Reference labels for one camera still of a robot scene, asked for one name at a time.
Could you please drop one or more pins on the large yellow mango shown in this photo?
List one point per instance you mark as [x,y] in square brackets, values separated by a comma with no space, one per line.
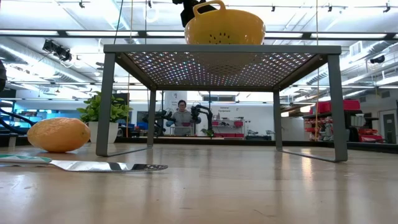
[59,135]

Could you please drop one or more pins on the green plant in white pot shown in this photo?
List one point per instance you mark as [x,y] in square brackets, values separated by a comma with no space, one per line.
[90,112]

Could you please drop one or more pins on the grey door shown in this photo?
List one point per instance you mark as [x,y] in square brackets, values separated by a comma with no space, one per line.
[389,127]

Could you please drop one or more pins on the overhead light beam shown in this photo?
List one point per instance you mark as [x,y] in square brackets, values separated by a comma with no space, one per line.
[61,33]

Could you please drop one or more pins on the black ceiling spotlight cluster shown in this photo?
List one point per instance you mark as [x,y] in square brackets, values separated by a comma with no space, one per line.
[63,54]

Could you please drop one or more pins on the grey perforated metal stand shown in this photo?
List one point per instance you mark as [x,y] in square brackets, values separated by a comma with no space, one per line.
[217,49]

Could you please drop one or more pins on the black ceiling device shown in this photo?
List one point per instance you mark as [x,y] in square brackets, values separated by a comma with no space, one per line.
[377,59]

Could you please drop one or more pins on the red crates row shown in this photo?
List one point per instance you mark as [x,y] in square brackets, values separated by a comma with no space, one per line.
[230,135]

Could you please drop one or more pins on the black background robot arm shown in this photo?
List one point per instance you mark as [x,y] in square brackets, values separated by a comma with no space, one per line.
[161,115]
[205,112]

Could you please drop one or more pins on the person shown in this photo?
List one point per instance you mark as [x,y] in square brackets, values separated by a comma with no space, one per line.
[183,119]

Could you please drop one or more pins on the yellow plastic colander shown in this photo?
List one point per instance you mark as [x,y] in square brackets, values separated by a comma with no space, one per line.
[224,28]

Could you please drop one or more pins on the dark shelf unit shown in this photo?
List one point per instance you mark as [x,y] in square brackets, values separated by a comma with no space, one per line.
[353,133]

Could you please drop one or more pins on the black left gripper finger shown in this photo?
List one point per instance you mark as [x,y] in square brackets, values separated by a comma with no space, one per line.
[206,8]
[187,18]

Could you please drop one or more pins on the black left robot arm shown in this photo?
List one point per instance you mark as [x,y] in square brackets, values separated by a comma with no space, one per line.
[2,77]

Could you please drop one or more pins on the red storage bins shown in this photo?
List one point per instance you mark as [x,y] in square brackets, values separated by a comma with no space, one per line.
[348,105]

